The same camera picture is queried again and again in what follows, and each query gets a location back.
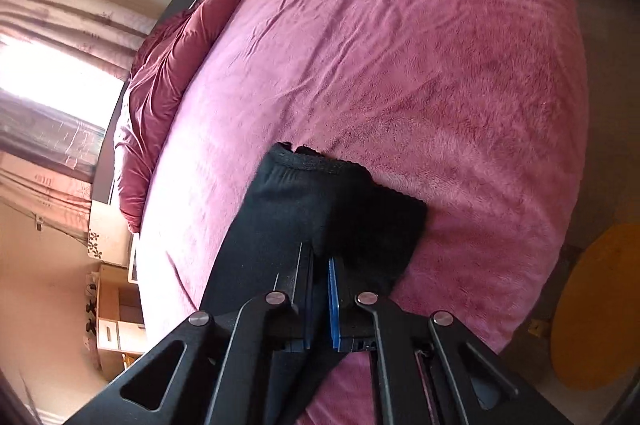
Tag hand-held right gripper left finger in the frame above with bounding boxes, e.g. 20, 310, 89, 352
62, 242, 316, 425

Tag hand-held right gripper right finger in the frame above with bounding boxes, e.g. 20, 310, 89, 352
327, 255, 576, 425

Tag black pants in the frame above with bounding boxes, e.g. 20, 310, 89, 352
200, 142, 428, 425

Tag white framed board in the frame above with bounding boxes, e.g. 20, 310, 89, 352
128, 232, 143, 283

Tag wooden desk cabinet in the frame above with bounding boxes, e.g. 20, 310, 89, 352
82, 262, 151, 356

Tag white floral nightstand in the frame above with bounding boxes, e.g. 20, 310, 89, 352
87, 200, 137, 268

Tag dark headboard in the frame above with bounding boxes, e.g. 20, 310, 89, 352
94, 0, 202, 206

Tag pink fleece blanket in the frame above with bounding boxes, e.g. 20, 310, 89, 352
135, 0, 588, 425

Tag yellow round stool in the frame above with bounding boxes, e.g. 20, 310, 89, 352
550, 222, 640, 391

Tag dark red duvet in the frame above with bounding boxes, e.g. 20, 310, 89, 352
114, 0, 291, 231

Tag bright window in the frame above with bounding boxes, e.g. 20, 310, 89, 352
0, 39, 127, 116

